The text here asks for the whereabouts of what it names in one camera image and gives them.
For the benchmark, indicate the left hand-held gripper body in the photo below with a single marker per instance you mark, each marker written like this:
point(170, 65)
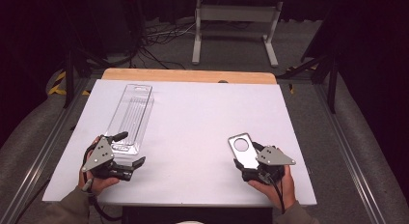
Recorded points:
point(100, 154)

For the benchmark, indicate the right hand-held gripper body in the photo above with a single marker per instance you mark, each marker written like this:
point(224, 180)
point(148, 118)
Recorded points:
point(273, 159)

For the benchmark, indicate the silver metal plate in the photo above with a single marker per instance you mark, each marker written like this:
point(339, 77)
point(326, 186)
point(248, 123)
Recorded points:
point(246, 159)

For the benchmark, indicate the clear plastic packaging box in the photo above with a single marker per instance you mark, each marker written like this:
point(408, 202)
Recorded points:
point(131, 114)

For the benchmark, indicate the person's left hand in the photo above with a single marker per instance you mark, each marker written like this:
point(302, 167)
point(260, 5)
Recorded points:
point(99, 184)

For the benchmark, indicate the person's right hand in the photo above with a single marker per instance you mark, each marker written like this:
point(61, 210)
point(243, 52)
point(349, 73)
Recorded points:
point(288, 187)

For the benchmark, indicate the black tripod stand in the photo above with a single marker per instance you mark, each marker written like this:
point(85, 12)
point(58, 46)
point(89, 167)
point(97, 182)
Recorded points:
point(331, 76)
point(69, 79)

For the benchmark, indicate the yellow black hazard tape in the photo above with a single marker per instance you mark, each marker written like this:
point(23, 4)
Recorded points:
point(58, 87)

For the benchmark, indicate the wooden table board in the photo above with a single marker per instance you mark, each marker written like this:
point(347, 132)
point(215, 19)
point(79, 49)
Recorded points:
point(189, 76)

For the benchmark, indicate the white metal stand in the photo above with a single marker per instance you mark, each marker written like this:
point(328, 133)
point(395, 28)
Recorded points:
point(236, 13)

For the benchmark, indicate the aluminium floor rail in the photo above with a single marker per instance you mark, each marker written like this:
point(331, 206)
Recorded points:
point(38, 156)
point(350, 159)

